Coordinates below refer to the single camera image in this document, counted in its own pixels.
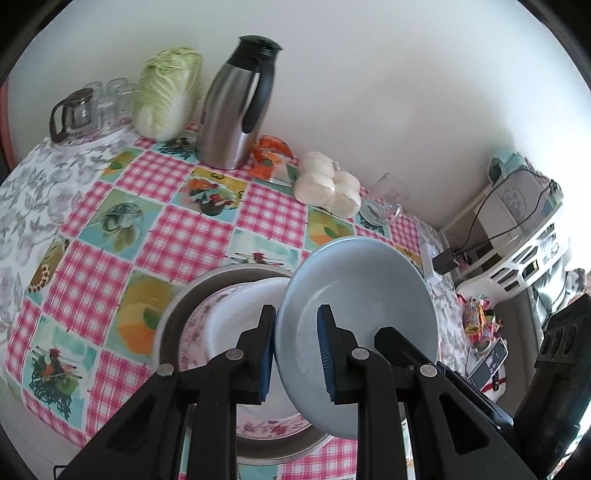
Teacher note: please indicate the clear glass mug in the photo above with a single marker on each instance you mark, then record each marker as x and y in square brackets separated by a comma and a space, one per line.
[383, 203]

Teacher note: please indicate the white power strip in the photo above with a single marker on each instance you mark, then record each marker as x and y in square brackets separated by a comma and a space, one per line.
[429, 263]

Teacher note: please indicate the small glass cup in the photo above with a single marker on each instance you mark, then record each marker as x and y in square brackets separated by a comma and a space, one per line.
[92, 87]
[120, 94]
[106, 115]

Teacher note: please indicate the black charger adapter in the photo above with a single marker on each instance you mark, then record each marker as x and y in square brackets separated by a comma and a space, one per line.
[448, 261]

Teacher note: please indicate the light blue bowl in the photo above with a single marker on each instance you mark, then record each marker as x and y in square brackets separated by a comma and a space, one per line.
[369, 286]

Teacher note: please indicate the stainless steel round plate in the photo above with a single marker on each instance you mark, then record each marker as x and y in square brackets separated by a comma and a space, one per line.
[173, 323]

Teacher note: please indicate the pink board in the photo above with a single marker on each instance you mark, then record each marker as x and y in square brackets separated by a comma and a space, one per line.
[4, 120]

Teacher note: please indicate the floral rimmed round plate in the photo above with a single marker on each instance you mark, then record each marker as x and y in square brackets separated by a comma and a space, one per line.
[194, 334]

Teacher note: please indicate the white lattice rack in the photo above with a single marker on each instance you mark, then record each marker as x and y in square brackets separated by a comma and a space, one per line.
[521, 263]

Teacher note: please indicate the orange snack packet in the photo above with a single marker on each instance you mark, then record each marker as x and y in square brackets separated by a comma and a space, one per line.
[272, 157]

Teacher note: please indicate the pink checked tablecloth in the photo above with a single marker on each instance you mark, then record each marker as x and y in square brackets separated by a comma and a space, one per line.
[138, 221]

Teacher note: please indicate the grey floral tablecloth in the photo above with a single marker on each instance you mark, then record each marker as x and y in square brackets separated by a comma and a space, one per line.
[27, 184]

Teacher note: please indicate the colourful candy bag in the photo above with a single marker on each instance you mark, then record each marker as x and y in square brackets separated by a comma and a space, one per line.
[480, 318]

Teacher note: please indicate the napa cabbage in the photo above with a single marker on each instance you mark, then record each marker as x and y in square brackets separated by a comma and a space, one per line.
[166, 92]

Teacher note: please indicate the teal trimmed cushion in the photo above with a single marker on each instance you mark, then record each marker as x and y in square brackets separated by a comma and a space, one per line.
[517, 189]

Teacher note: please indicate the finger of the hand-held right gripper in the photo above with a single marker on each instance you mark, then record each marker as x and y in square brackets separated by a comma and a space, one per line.
[480, 401]

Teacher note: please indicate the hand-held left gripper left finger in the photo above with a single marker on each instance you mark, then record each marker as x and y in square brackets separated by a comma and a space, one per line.
[265, 364]

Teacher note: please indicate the stainless steel thermos carafe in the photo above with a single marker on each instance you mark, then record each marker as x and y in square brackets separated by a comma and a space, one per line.
[231, 115]

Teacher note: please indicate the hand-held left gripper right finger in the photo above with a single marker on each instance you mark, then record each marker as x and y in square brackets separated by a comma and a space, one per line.
[325, 355]

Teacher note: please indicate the bag of steamed buns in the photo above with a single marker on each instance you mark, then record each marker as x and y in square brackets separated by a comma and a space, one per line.
[328, 184]

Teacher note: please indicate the black smartphone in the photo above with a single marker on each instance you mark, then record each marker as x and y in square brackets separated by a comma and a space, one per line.
[489, 364]

